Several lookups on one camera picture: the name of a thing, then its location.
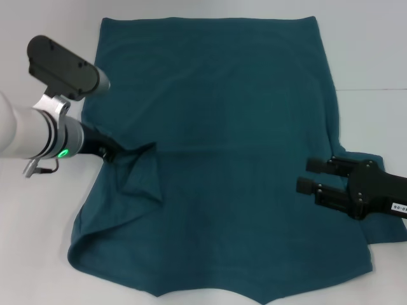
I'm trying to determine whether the blue shirt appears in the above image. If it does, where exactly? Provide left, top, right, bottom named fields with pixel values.
left=67, top=16, right=407, bottom=297

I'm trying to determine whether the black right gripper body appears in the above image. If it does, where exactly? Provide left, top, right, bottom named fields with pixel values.
left=347, top=160, right=407, bottom=221

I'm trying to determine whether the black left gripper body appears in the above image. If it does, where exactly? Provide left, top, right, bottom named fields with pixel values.
left=78, top=125, right=120, bottom=163

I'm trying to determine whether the left arm cable with plug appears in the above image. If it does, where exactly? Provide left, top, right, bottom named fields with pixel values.
left=22, top=158, right=60, bottom=179

